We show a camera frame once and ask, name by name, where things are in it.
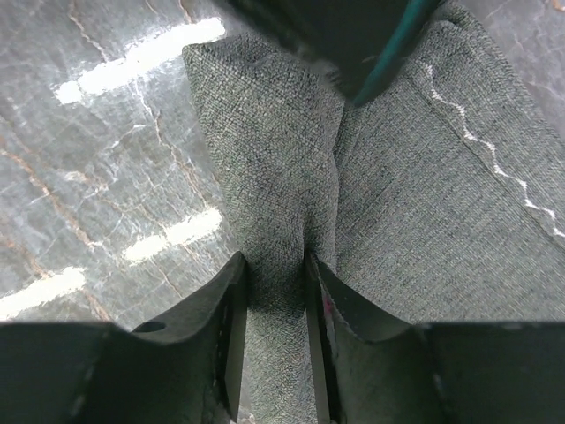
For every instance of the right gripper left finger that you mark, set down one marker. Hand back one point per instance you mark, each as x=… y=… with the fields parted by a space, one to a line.
x=183 y=366

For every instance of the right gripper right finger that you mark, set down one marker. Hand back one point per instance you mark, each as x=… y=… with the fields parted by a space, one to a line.
x=371 y=367

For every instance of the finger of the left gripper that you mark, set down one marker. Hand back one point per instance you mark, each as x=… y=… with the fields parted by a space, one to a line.
x=358 y=45

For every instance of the grey cloth napkin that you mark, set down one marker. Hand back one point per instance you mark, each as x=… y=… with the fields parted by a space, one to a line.
x=442 y=199

